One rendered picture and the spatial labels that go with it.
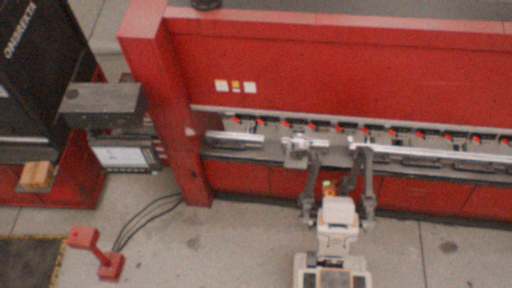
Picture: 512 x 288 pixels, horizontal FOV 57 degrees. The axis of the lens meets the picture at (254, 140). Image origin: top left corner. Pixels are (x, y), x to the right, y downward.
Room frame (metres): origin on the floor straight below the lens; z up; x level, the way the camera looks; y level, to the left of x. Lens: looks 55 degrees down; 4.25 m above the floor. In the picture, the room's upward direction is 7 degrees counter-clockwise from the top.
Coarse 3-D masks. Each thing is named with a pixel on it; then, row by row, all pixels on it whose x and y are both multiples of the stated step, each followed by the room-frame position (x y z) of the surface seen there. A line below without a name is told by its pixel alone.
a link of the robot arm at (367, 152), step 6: (360, 150) 1.77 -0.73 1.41; (366, 150) 1.74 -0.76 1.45; (372, 150) 1.74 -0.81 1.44; (366, 156) 1.71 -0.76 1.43; (372, 156) 1.71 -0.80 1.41; (366, 162) 1.67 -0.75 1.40; (366, 168) 1.64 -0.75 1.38; (366, 174) 1.60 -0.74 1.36; (366, 180) 1.57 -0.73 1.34; (366, 186) 1.53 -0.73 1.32; (366, 192) 1.49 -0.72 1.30; (372, 192) 1.49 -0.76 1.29; (360, 198) 1.48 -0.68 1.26; (372, 198) 1.46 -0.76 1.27; (360, 204) 1.44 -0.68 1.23
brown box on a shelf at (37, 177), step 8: (24, 168) 2.21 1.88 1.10; (32, 168) 2.20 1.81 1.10; (40, 168) 2.19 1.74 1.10; (48, 168) 2.19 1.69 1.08; (56, 168) 2.24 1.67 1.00; (24, 176) 2.14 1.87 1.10; (32, 176) 2.12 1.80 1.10; (40, 176) 2.11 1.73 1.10; (48, 176) 2.13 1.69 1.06; (24, 184) 2.08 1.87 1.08; (32, 184) 2.07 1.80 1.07; (40, 184) 2.07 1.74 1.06; (48, 184) 2.08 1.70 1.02; (24, 192) 2.06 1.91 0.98; (32, 192) 2.04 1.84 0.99; (40, 192) 2.03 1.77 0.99; (48, 192) 2.02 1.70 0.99
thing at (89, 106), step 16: (80, 96) 2.13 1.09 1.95; (96, 96) 2.11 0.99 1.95; (112, 96) 2.09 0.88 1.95; (128, 96) 2.08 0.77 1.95; (144, 96) 2.15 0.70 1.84; (64, 112) 2.02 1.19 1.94; (80, 112) 2.00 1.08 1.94; (96, 112) 1.98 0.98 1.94; (112, 112) 1.96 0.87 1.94; (128, 112) 1.95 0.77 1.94; (144, 112) 2.07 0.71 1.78; (80, 128) 2.02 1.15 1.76; (96, 128) 2.00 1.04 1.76; (112, 128) 1.98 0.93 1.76; (128, 128) 1.96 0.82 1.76
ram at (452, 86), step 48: (192, 48) 2.36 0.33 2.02; (240, 48) 2.28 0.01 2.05; (288, 48) 2.20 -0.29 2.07; (336, 48) 2.12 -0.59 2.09; (384, 48) 2.04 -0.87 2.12; (432, 48) 1.97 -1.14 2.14; (192, 96) 2.39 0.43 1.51; (240, 96) 2.29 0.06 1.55; (288, 96) 2.20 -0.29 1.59; (336, 96) 2.11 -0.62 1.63; (384, 96) 2.02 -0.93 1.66; (432, 96) 1.94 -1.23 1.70; (480, 96) 1.87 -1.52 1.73
